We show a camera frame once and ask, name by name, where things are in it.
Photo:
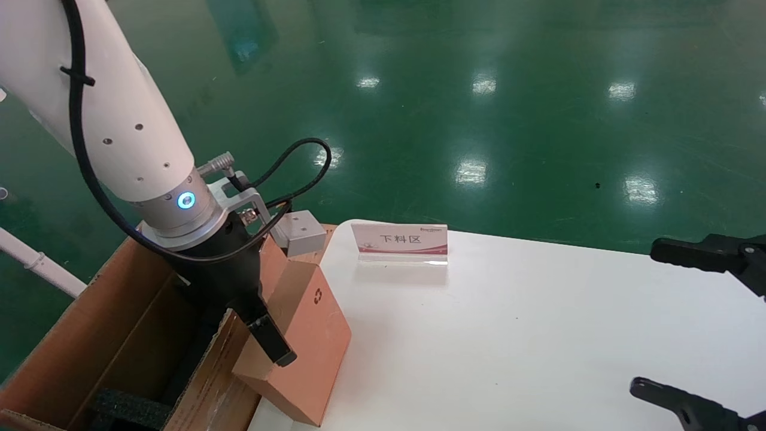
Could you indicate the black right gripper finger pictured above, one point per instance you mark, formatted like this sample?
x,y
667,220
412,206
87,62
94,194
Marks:
x,y
700,413
706,254

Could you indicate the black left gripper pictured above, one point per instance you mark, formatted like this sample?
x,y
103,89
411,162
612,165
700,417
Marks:
x,y
227,275

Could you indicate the small cardboard box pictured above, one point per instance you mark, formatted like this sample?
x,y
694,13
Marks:
x,y
311,335

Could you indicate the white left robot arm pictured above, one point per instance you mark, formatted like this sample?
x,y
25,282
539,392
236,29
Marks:
x,y
108,90

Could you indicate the large cardboard box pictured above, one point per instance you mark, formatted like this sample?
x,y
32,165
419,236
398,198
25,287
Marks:
x,y
90,335

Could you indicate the black foam block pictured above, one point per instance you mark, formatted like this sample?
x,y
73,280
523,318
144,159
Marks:
x,y
128,410

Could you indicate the acrylic sign with red stripe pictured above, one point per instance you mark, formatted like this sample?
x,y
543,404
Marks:
x,y
401,238

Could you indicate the white floor pipe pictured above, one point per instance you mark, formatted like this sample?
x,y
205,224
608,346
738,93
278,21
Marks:
x,y
42,263

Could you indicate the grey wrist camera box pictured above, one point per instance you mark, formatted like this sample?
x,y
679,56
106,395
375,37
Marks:
x,y
302,233

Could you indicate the grey metal camera bracket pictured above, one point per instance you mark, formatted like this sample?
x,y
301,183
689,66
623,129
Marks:
x,y
242,200

